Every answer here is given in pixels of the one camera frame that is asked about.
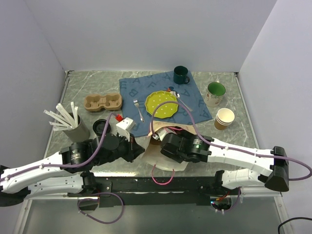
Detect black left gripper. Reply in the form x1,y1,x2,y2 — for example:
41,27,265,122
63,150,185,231
95,131,145,166

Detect kraft paper takeout bag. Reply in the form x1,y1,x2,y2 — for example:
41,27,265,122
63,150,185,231
142,121,195,186

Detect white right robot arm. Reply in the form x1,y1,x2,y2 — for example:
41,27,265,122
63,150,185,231
159,131,289,195

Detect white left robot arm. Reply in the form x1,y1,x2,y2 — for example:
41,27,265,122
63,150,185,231
0,134,145,207

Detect yellow-green scalloped plate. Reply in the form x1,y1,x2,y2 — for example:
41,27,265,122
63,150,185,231
145,91,178,119

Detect silver fork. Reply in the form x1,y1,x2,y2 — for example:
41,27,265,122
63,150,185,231
133,99,144,123

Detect silver spoon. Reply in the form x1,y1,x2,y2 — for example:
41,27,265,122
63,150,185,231
175,93,193,112

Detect stack of paper cups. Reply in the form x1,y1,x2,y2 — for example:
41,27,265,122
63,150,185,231
214,108,235,130

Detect small santa figurine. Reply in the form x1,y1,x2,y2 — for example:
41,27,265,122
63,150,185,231
166,86,177,97

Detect blue letter placemat cloth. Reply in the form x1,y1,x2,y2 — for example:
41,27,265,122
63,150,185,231
119,71,212,137

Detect grey straw holder cup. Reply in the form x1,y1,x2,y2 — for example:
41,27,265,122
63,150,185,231
63,115,90,142

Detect white green floral mug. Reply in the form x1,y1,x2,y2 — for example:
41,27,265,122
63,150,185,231
206,81,226,107

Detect dark green mug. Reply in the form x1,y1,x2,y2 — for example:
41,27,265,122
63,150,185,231
174,66,190,85

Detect white wrapped straws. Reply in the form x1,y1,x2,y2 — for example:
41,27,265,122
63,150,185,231
43,101,79,132

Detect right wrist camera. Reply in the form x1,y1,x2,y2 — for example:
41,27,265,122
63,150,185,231
152,127,172,141

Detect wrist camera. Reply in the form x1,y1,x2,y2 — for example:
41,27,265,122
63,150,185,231
152,127,172,141
116,117,136,141

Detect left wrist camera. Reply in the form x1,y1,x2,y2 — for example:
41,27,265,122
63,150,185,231
116,117,136,141

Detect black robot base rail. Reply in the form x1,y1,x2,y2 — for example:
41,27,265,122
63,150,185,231
67,175,244,208

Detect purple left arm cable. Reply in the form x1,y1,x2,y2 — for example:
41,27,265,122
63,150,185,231
0,112,119,182

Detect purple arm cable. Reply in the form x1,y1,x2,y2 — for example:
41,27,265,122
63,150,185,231
150,101,312,181
0,112,119,182

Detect aluminium frame rail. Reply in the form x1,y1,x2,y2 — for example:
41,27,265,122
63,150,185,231
241,186,282,197

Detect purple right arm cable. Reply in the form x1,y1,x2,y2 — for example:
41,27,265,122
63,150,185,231
150,101,312,181

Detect black cable bottom right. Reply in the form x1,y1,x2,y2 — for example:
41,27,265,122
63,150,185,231
277,216,312,234

